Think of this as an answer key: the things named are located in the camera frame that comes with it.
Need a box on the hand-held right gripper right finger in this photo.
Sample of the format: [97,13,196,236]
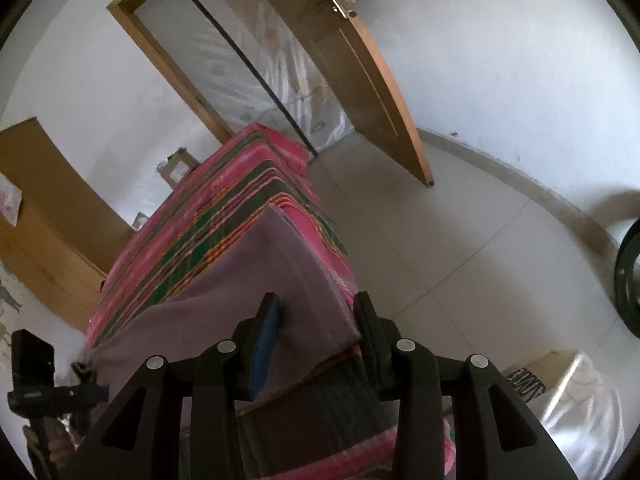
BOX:
[354,291,580,480]

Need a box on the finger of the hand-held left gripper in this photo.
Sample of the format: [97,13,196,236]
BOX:
[69,360,111,409]

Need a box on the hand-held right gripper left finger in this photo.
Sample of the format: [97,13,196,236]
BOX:
[60,291,282,480]

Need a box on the mauve garment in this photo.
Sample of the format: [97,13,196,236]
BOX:
[77,203,363,402]

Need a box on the person's left hand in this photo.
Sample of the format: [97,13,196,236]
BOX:
[22,410,87,479]

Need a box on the wooden wardrobe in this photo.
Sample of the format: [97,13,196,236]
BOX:
[0,117,133,333]

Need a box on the printed cardboard box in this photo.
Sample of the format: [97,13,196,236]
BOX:
[502,350,581,401]

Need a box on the white plastic bag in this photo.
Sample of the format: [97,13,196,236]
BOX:
[0,172,24,226]

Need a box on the pink plaid bed sheet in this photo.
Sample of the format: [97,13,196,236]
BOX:
[82,122,456,480]

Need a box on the brown cardboard box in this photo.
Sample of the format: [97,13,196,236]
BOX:
[157,147,201,191]

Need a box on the white plastic sheet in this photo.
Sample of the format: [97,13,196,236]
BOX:
[525,352,627,480]

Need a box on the black round object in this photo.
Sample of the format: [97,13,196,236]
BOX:
[612,217,640,338]

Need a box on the wooden door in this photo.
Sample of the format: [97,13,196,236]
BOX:
[235,0,435,190]

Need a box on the plastic-covered sliding door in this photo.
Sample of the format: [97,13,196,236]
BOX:
[135,0,351,158]

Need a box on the cartoon wall sticker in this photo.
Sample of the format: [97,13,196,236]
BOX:
[0,260,23,351]

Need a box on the wooden door frame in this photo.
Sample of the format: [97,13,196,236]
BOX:
[106,0,236,143]

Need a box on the metal door handle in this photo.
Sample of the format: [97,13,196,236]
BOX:
[319,0,358,20]

